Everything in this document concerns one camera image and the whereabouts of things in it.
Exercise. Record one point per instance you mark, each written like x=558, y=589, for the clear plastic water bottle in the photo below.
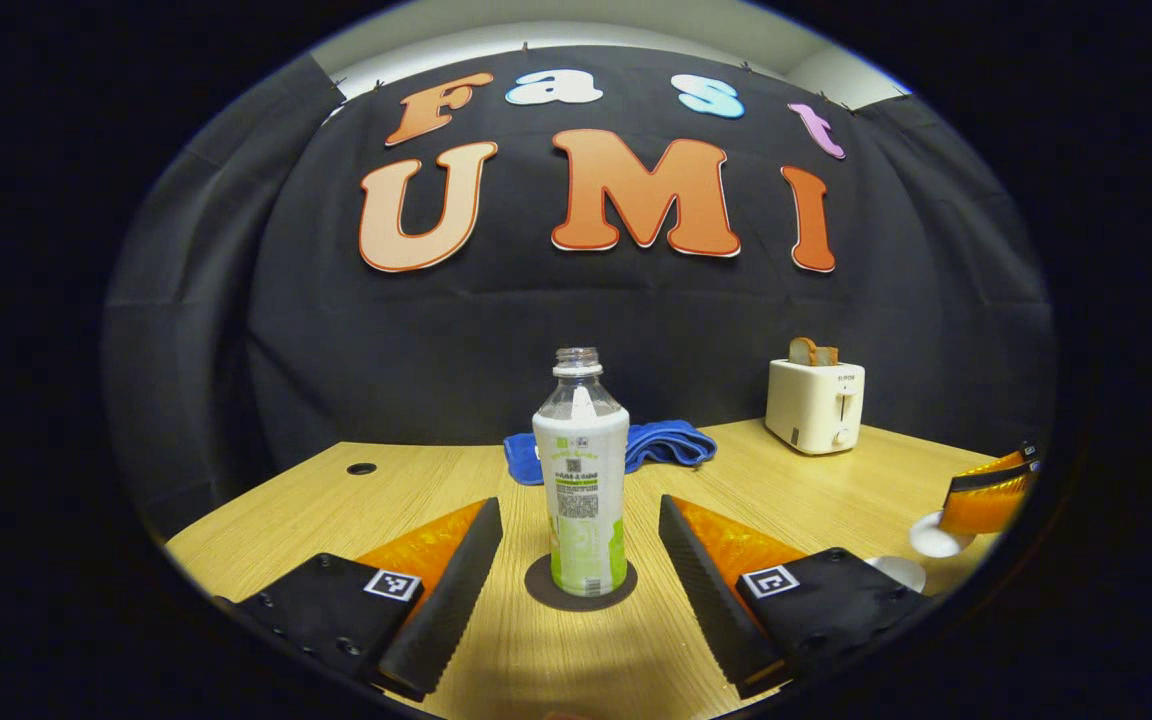
x=581, y=480

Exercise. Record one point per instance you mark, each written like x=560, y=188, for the white toaster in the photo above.
x=816, y=410

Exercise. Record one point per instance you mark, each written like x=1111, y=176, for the white teacup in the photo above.
x=901, y=572

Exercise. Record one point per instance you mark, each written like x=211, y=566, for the blue folded towel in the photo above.
x=671, y=440

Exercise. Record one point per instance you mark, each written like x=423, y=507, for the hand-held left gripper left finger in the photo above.
x=451, y=610

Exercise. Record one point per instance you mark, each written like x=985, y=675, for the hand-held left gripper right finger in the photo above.
x=706, y=610

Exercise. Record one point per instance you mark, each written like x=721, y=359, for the black backdrop cloth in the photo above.
x=436, y=340

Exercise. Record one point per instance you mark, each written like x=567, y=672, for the dark round coaster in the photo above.
x=536, y=590

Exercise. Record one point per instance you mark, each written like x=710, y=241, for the toasted bread slice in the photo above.
x=827, y=356
x=801, y=352

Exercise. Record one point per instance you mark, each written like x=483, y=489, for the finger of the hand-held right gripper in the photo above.
x=986, y=500

